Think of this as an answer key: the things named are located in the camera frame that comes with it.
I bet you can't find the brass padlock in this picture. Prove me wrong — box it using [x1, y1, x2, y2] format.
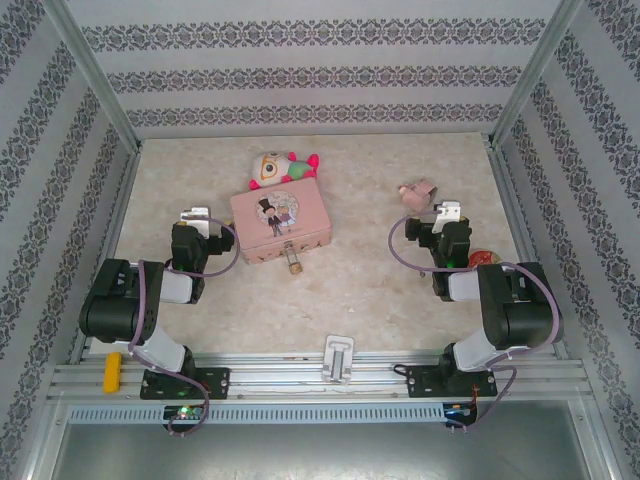
[283, 241, 305, 277]

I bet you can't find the pink tin box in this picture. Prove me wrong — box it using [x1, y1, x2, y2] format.
[229, 178, 332, 266]

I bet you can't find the small pink toy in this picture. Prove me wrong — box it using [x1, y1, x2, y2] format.
[398, 180, 439, 212]

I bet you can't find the white plush toy with glasses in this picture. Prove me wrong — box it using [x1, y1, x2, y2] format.
[248, 151, 321, 190]

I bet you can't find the yellow block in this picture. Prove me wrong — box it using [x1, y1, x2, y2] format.
[102, 352, 124, 394]

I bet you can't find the grey metal panel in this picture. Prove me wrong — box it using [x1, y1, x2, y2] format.
[49, 423, 596, 480]

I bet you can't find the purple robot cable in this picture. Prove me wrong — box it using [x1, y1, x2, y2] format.
[127, 217, 240, 440]
[389, 210, 564, 434]

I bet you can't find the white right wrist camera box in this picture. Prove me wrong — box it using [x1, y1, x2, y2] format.
[432, 198, 464, 234]

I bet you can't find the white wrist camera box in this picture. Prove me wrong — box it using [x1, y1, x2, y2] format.
[432, 198, 464, 234]
[178, 205, 214, 237]

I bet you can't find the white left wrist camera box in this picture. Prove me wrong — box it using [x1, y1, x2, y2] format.
[178, 205, 214, 237]

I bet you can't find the aluminium side rail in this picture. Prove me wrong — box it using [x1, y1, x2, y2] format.
[489, 142, 571, 361]
[69, 144, 144, 364]

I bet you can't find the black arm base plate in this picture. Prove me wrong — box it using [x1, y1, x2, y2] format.
[407, 364, 499, 400]
[139, 367, 231, 401]

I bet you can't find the aluminium mounting rail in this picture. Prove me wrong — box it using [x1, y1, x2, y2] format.
[47, 349, 594, 401]

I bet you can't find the white plastic bracket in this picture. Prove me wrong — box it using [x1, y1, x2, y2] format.
[322, 334, 357, 385]

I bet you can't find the grey slotted cable duct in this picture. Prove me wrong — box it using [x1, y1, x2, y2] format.
[67, 403, 446, 425]

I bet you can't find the aluminium frame post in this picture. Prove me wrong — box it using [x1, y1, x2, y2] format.
[487, 0, 587, 151]
[39, 0, 146, 154]

